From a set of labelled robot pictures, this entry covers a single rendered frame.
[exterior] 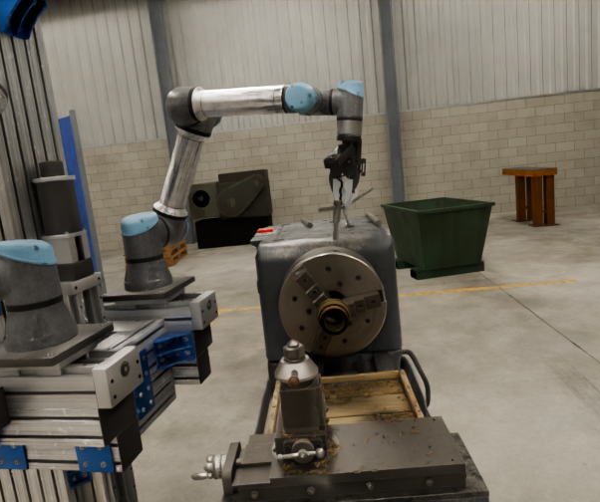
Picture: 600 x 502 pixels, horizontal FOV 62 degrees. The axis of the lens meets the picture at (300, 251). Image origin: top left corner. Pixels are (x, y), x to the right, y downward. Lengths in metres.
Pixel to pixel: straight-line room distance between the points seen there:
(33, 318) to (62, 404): 0.20
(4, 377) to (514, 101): 11.47
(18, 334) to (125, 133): 11.22
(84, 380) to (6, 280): 0.27
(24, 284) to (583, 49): 12.25
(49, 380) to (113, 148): 11.28
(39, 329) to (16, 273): 0.13
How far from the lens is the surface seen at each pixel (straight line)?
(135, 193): 12.23
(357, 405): 1.32
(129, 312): 1.68
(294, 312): 1.47
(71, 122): 6.18
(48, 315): 1.23
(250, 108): 1.43
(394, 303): 1.64
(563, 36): 12.62
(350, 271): 1.44
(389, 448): 0.99
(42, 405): 1.28
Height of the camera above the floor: 1.49
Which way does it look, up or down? 10 degrees down
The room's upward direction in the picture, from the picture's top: 6 degrees counter-clockwise
